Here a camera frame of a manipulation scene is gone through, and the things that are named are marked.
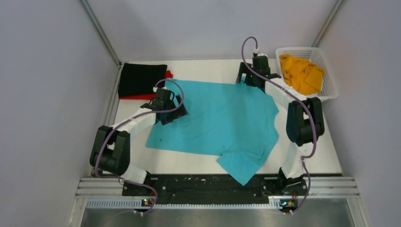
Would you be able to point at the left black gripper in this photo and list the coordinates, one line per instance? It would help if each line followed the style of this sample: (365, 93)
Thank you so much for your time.
(177, 113)

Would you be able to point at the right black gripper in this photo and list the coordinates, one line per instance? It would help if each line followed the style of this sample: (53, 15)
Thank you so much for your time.
(243, 70)

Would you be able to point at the turquoise t shirt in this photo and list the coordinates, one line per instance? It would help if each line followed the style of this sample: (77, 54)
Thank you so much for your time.
(234, 122)

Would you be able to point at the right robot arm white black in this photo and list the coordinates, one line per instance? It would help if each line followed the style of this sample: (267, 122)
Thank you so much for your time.
(304, 122)

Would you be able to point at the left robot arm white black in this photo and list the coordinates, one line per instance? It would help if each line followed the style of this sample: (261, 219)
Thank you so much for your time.
(111, 152)

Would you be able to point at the folded red t shirt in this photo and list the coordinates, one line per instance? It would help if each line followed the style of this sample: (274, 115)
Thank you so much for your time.
(168, 75)

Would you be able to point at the orange t shirt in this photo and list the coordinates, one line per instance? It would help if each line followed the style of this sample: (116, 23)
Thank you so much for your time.
(302, 75)

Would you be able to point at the folded black t shirt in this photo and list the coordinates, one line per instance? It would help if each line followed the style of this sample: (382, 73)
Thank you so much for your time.
(139, 79)

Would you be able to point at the white plastic basket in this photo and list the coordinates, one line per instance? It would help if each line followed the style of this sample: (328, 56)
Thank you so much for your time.
(317, 56)

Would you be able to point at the left aluminium side rail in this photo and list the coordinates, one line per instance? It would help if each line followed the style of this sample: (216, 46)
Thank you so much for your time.
(112, 102)

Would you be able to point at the aluminium front rail frame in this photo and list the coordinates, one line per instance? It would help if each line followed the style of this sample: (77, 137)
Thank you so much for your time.
(334, 202)

